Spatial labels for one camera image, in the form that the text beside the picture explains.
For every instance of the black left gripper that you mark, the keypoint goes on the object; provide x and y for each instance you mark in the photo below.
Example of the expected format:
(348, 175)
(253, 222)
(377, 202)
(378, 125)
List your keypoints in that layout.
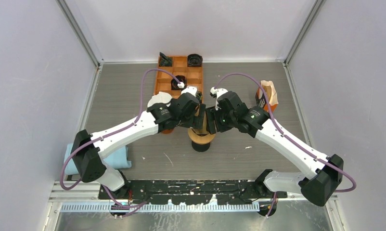
(195, 121)

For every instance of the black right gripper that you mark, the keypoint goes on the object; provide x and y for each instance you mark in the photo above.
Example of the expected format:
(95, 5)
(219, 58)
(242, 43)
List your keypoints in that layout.
(210, 117)

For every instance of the wooden ring holder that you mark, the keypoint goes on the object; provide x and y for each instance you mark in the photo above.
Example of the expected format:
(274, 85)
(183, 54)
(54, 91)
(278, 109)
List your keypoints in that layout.
(200, 136)

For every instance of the red black carafe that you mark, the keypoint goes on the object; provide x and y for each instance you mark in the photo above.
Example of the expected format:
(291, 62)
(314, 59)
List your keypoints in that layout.
(200, 147)

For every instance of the orange glass carafe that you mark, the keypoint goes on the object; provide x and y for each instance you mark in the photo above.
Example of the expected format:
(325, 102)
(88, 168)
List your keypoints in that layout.
(167, 131)

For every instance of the white paper coffee filter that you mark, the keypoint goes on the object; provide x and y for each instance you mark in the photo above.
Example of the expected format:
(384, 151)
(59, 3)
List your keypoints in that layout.
(160, 97)

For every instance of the orange coffee filter box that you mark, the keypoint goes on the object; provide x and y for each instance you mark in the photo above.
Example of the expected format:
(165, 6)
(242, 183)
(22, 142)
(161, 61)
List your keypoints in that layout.
(272, 96)

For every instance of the brown paper coffee filter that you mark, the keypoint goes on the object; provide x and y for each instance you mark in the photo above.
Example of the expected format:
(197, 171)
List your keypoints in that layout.
(204, 127)

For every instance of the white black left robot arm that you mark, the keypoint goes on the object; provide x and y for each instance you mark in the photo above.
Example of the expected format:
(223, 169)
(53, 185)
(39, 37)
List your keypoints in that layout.
(89, 151)

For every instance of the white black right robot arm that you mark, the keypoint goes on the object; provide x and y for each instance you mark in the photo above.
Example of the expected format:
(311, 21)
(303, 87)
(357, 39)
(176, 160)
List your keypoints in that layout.
(318, 176)

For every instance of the black dripper middle compartment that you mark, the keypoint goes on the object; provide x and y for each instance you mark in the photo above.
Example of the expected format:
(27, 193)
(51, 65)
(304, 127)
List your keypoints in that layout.
(179, 82)

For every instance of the black dripper top-right compartment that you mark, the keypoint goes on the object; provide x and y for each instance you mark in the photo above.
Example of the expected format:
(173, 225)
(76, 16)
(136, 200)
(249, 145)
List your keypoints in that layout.
(194, 60)

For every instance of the black dripper top-left compartment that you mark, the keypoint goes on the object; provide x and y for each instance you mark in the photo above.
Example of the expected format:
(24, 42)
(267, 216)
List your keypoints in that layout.
(165, 61)

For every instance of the orange compartment tray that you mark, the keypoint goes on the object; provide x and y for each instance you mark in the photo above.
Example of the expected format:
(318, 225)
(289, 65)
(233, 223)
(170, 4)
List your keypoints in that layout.
(180, 67)

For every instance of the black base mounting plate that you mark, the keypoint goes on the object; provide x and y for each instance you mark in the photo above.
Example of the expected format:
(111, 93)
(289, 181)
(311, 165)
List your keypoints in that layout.
(194, 192)

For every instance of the light blue folded cloth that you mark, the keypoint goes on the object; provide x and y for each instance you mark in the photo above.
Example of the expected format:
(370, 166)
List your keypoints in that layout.
(118, 160)

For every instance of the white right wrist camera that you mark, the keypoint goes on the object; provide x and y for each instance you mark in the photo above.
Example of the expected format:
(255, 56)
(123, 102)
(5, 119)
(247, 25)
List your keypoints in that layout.
(217, 93)

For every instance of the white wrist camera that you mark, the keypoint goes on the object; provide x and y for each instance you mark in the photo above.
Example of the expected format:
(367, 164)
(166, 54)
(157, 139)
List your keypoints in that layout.
(187, 89)
(217, 93)

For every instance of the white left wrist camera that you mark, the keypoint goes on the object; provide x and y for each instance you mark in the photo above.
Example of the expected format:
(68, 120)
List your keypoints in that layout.
(187, 89)

